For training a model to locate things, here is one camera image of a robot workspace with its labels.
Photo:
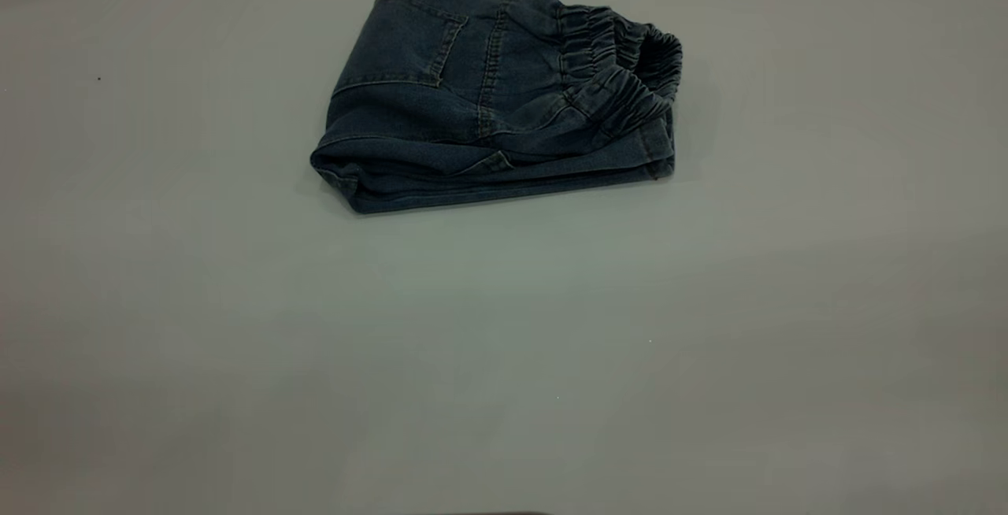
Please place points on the blue denim pants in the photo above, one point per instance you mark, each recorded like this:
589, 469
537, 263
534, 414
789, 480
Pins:
472, 105

